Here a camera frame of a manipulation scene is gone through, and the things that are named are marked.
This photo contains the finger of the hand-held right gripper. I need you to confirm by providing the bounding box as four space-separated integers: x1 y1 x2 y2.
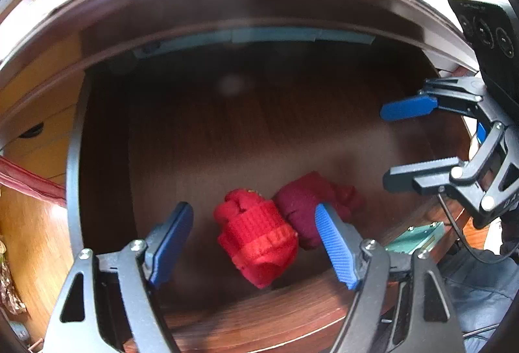
380 77 487 122
383 125 508 216

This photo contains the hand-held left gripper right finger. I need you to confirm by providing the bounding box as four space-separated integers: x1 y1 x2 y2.
314 202 467 353

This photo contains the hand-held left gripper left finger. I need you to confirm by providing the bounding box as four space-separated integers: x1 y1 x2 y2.
42 201 195 353

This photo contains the dark maroon sock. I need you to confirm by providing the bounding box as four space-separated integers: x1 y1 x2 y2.
272 171 364 251

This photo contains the bright red sock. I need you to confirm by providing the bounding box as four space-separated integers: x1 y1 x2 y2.
213 189 299 289

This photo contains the brown wooden drawer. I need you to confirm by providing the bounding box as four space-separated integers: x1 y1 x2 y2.
65 12 479 353

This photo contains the person's dark clothing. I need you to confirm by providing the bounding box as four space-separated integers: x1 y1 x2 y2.
440 215 519 353

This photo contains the pinkish red cloth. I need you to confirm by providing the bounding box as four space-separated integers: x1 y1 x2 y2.
0 156 67 200

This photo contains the patterned bag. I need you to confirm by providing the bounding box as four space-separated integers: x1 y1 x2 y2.
0 239 27 315

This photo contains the light wooden cabinet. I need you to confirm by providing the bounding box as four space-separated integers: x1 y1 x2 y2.
0 32 88 191

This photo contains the black braided cable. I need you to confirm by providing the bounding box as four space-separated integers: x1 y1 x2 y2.
438 191 519 260

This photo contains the green metal bracket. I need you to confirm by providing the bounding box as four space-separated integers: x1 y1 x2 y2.
385 222 445 256

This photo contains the grey metal rail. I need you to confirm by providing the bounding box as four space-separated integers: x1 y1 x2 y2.
132 28 376 59

